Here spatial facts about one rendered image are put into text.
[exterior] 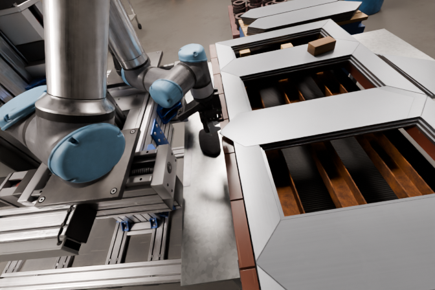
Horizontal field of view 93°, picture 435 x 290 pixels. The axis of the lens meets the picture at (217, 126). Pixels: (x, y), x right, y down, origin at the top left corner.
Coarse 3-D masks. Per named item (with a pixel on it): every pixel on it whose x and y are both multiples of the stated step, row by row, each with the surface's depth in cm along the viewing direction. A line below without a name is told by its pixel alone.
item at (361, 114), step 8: (336, 96) 84; (344, 96) 84; (352, 96) 83; (344, 104) 81; (352, 104) 80; (360, 104) 80; (352, 112) 78; (360, 112) 77; (368, 112) 76; (360, 120) 75; (368, 120) 74; (376, 120) 73
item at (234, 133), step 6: (234, 120) 85; (228, 126) 83; (234, 126) 83; (240, 126) 82; (228, 132) 81; (234, 132) 81; (240, 132) 80; (228, 138) 80; (234, 138) 79; (240, 138) 78
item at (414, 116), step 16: (304, 32) 126; (320, 32) 125; (240, 48) 129; (304, 64) 104; (320, 64) 104; (352, 64) 101; (368, 80) 92; (416, 96) 78; (416, 112) 73; (352, 128) 73; (368, 128) 73; (384, 128) 73; (432, 128) 68; (272, 144) 75; (288, 144) 75; (304, 144) 75; (336, 208) 58; (352, 208) 57
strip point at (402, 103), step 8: (376, 88) 84; (384, 96) 80; (392, 96) 79; (400, 96) 79; (408, 96) 78; (392, 104) 77; (400, 104) 76; (408, 104) 76; (400, 112) 74; (408, 112) 73
